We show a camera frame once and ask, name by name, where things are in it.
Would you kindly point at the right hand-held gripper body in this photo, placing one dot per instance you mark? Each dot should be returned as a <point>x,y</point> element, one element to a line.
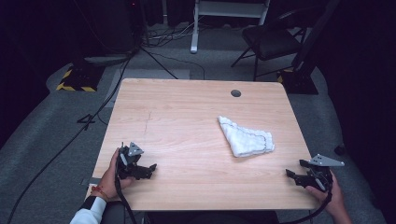
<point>322,177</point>

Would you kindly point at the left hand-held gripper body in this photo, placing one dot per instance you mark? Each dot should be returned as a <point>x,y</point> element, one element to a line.
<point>130,169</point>

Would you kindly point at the white towel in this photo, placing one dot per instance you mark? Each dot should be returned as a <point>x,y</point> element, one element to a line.
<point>246,140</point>

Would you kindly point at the person's left hand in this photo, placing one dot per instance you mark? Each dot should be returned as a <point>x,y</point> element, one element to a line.
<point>109,182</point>

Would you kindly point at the person's right hand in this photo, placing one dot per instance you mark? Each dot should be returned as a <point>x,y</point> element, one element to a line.
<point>334,200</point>

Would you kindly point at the small black floor object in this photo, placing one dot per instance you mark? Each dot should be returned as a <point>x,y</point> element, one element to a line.
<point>340,150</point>

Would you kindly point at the grey tape strip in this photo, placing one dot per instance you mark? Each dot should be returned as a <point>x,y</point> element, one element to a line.
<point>93,181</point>

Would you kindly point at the person's dark lap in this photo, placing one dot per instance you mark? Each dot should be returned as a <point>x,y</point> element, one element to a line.
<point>202,217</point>

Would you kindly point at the black stand with striped base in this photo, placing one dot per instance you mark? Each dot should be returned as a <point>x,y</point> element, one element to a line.
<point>300,79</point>
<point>79,79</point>

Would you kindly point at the black folding chair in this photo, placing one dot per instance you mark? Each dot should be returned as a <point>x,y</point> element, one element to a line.
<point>269,42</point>

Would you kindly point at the large dark equipment case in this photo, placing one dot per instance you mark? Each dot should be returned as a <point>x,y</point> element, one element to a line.
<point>115,28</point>

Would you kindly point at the white desk frame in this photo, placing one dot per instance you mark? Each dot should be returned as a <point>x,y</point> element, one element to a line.
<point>195,37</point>

